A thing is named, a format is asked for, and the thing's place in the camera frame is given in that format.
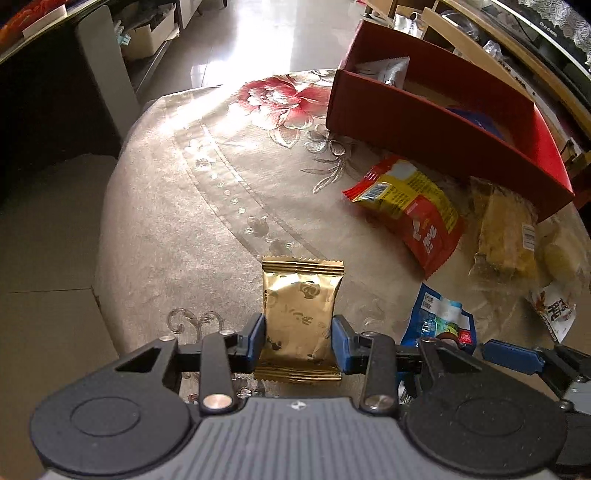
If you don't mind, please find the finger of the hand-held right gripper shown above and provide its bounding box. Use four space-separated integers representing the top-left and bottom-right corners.
480 339 591 393

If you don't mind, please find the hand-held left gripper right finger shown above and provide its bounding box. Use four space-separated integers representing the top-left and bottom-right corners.
331 315 485 412

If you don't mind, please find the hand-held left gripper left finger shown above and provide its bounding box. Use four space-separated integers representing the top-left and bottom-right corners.
113 313 267 412

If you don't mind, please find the gold foil snack packet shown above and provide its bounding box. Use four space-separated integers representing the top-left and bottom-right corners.
253 258 345 384

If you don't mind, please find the white date snack packet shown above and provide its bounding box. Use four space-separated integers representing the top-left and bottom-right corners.
526 284 580 344

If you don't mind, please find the blue candy packet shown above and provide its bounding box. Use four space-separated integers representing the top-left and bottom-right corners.
397 282 476 402

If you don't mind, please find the round pastry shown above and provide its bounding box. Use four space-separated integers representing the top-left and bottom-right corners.
536 222 587 282

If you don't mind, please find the yellow snack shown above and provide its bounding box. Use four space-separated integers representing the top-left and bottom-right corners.
468 178 541 280

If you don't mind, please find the red and yellow snack packet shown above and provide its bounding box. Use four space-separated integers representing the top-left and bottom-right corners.
342 156 465 280

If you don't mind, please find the red cardboard box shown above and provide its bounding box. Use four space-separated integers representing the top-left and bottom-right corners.
325 19 575 223

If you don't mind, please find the purple wafer biscuit packet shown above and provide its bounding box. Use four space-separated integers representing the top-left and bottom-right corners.
445 105 504 138

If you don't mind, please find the silver foil snack packet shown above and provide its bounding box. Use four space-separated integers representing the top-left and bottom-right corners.
355 56 411 88

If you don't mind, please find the dark coffee table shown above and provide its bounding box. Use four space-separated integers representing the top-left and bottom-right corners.
0 0 204 208

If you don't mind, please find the black television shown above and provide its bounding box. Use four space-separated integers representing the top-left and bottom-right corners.
489 0 591 75

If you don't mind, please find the white storage box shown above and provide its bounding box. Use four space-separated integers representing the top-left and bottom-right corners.
121 7 178 61

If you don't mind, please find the white lace cloth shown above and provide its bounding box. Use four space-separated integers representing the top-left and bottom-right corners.
549 0 591 44

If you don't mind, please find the red packages pile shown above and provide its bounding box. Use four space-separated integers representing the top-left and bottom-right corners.
0 0 70 33

